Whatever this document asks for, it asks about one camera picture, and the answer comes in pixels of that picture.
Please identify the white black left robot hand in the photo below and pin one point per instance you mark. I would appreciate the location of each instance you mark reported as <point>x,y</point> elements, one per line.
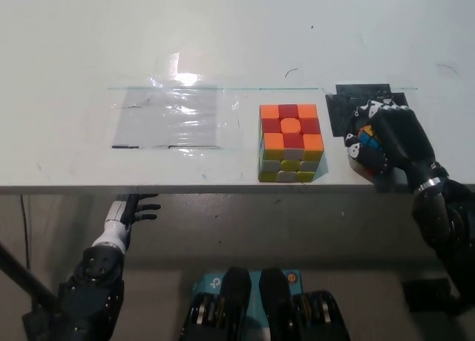
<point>118,218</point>

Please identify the small brick-studded puzzle cube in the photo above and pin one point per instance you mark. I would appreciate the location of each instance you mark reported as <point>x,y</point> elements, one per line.
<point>369,138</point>

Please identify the big orange red puzzle cube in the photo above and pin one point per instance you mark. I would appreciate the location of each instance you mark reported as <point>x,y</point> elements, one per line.
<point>289,142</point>

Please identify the clear film over grey sheet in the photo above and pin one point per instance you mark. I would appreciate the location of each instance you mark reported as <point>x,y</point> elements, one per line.
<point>167,116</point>

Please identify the black tape patch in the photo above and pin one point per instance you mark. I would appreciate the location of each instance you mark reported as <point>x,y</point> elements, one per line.
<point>341,110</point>

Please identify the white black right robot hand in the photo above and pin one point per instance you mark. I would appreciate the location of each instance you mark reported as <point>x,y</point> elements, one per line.
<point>401,140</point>

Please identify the black diagonal pole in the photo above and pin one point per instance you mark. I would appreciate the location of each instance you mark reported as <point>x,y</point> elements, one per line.
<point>26,278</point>

